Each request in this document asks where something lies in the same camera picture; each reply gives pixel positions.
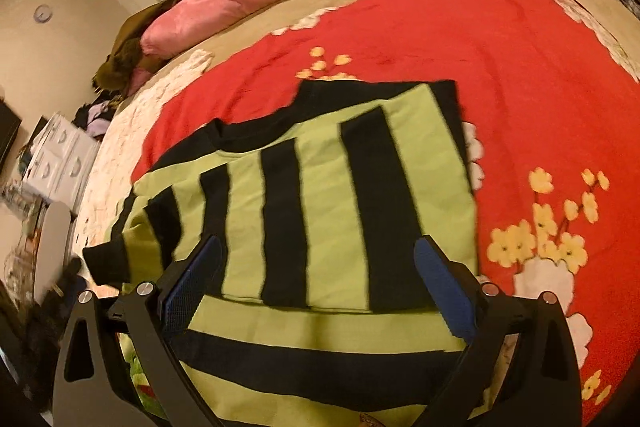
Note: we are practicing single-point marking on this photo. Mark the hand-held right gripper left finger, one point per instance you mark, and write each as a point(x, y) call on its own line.
point(192, 282)

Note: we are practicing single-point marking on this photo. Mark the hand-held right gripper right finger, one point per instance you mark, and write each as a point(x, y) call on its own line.
point(445, 292)

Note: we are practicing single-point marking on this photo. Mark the pile of clothes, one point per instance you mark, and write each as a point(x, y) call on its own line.
point(97, 114)

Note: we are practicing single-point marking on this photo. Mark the white rounded chair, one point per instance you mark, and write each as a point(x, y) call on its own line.
point(52, 247)

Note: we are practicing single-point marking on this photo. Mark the white drawer chest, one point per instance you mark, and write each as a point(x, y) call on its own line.
point(60, 157)

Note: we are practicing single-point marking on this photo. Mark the peach white patterned blanket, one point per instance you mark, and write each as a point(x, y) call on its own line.
point(150, 97)

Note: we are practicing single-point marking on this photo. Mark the brown fuzzy cloth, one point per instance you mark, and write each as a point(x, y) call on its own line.
point(117, 67)

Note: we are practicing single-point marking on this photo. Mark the dark screen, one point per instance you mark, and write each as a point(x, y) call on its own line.
point(7, 129)

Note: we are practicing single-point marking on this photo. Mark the red floral blanket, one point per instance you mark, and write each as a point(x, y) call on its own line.
point(450, 32)

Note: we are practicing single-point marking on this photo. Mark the round wall clock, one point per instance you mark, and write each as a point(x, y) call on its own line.
point(43, 13)

